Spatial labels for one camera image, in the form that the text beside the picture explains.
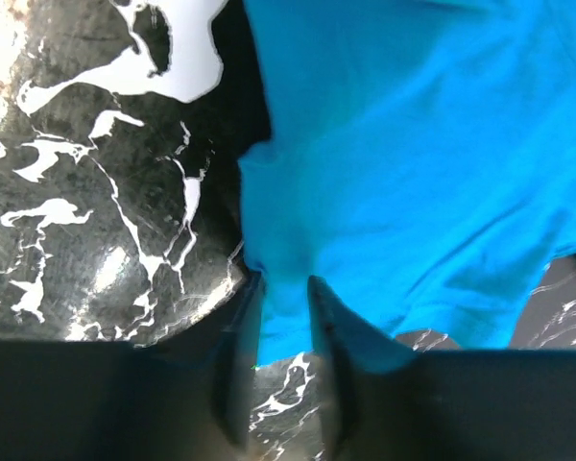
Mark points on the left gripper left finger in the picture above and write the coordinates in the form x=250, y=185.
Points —
x=187, y=397

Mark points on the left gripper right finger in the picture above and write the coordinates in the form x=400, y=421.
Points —
x=381, y=400

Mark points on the blue t shirt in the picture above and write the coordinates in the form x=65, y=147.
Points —
x=422, y=161

